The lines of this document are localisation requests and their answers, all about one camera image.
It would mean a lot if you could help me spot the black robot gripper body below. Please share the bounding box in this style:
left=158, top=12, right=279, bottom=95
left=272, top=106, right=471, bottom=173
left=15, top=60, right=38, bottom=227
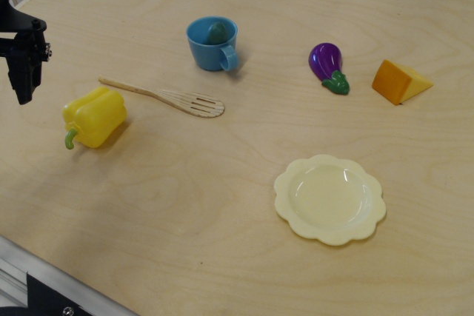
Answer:
left=1, top=0, right=47, bottom=59

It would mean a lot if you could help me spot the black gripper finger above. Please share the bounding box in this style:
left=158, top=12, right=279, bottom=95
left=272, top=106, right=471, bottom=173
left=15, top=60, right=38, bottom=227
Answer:
left=6, top=33, right=51, bottom=105

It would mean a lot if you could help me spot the green toy cucumber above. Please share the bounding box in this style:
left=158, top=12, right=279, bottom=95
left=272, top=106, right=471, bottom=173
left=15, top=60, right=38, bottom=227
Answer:
left=206, top=21, right=228, bottom=45

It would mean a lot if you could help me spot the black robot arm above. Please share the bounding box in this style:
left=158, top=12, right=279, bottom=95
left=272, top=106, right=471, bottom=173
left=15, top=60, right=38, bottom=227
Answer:
left=1, top=0, right=51, bottom=105

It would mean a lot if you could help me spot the blue plastic cup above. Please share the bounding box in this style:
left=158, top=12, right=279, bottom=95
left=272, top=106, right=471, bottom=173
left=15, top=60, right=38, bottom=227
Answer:
left=186, top=16, right=239, bottom=71

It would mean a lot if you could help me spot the yellow toy bell pepper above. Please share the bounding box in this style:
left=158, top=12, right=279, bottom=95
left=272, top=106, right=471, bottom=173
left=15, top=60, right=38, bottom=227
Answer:
left=62, top=87, right=127, bottom=149

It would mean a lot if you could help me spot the wooden slotted spatula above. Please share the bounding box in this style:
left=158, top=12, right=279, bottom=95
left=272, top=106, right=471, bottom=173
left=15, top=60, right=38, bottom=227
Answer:
left=98, top=76, right=225, bottom=118

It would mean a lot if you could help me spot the purple toy eggplant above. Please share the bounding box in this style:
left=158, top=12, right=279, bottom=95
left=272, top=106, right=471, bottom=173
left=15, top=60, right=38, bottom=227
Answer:
left=308, top=43, right=350, bottom=95

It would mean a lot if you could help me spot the pale yellow scalloped plate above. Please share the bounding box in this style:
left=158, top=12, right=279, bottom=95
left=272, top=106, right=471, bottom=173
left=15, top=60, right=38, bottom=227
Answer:
left=274, top=155, right=387, bottom=246

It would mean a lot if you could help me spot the orange toy cheese wedge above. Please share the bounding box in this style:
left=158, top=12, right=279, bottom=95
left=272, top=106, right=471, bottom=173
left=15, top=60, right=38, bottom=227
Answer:
left=372, top=59, right=433, bottom=105

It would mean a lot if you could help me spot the aluminium table frame rail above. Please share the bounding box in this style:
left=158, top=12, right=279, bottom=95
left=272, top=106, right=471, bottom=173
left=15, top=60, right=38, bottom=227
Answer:
left=1, top=237, right=135, bottom=315

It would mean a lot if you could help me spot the black corner bracket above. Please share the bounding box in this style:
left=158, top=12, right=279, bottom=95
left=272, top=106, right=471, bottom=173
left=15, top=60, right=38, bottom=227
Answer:
left=27, top=274, right=91, bottom=316

